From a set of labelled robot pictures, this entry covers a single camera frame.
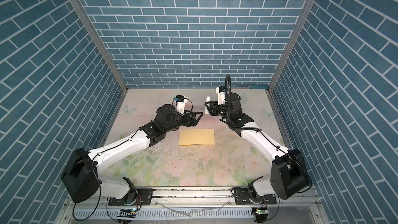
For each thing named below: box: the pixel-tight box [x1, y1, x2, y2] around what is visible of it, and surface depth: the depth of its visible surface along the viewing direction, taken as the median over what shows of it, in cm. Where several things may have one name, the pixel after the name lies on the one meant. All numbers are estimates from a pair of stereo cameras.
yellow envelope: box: [179, 128, 216, 146], surface depth 96 cm
